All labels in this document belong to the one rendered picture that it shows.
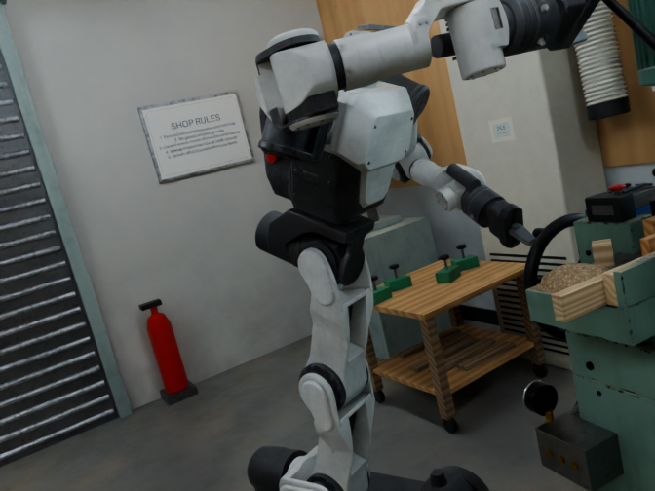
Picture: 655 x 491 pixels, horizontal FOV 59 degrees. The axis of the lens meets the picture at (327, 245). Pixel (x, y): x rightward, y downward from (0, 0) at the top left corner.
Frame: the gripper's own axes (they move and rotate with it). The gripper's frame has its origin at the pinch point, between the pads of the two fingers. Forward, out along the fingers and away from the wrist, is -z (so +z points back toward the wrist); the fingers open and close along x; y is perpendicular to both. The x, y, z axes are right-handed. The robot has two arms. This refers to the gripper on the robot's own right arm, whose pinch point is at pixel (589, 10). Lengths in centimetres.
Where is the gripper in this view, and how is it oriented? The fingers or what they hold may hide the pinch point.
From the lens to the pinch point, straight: 108.3
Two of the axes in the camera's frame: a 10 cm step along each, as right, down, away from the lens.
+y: 4.2, 8.1, -4.1
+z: -8.9, 2.8, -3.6
